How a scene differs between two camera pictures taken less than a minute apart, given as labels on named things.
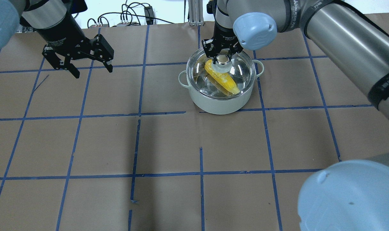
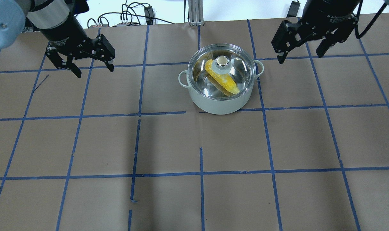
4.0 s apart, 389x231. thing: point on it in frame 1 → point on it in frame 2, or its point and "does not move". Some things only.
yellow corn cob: (226, 78) does not move
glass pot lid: (225, 80) does not move
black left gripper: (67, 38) does not move
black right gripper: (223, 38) → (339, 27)
